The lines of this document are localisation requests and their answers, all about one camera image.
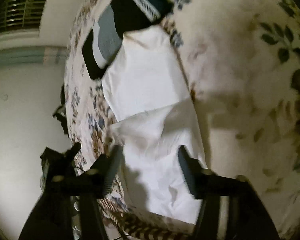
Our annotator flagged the white cloth garment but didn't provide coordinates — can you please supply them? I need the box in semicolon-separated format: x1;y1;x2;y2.
102;25;204;224

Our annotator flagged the black grey white folded garment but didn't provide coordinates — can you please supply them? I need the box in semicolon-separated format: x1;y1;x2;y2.
82;6;122;80

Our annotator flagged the floral fleece blanket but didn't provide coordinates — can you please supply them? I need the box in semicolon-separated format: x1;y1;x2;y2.
64;0;300;239

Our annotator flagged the window vent grille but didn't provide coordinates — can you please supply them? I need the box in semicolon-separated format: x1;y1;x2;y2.
0;0;47;35

